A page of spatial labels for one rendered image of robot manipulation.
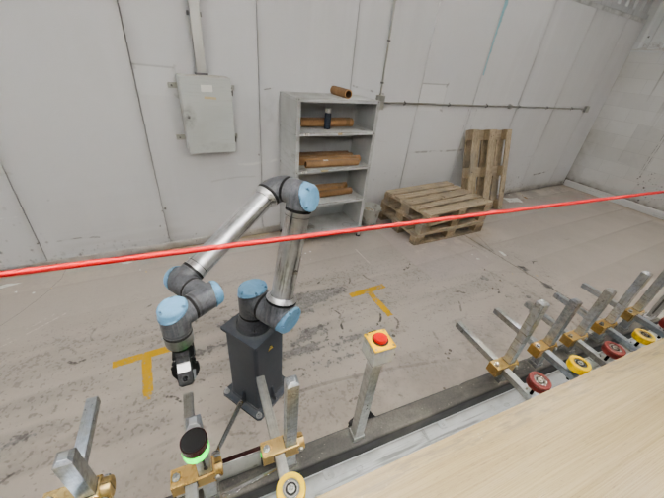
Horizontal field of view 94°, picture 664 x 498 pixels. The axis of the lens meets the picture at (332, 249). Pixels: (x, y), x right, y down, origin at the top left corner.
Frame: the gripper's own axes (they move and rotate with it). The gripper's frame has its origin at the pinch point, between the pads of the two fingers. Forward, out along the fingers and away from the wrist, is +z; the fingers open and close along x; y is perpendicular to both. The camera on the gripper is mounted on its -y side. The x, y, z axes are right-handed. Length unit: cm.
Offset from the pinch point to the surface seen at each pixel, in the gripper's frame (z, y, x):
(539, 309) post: -32, -34, -127
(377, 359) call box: -36, -36, -53
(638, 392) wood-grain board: -8, -65, -159
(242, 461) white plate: 5.2, -30.6, -14.0
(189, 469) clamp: -4.6, -31.9, 0.3
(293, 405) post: -24, -34, -29
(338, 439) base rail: 12, -32, -48
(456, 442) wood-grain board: -8, -54, -77
